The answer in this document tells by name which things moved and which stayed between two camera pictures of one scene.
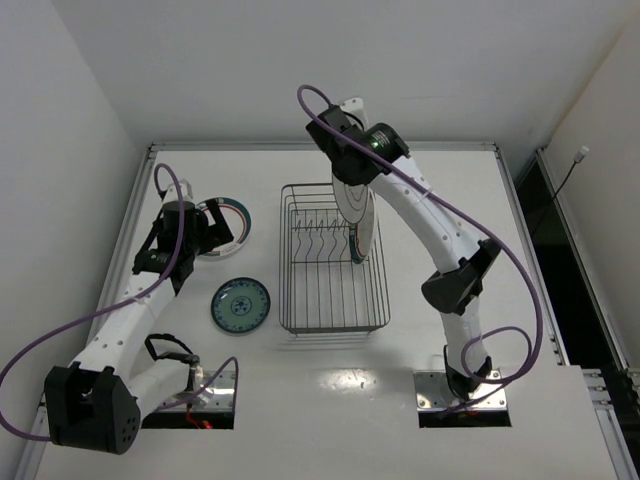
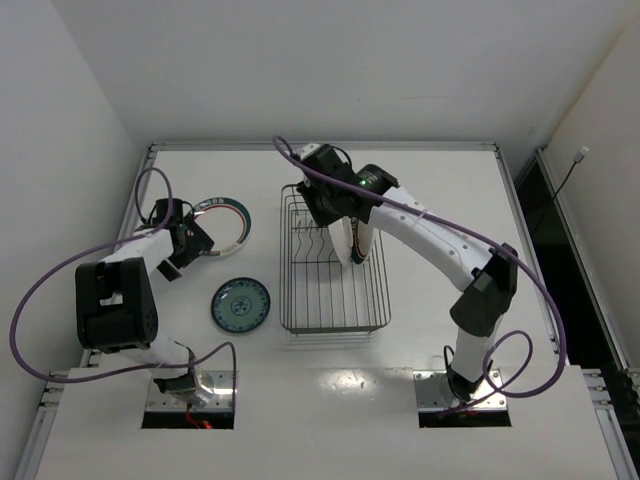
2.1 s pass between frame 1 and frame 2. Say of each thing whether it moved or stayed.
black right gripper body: moved
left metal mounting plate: stayed
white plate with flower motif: moved
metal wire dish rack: stayed
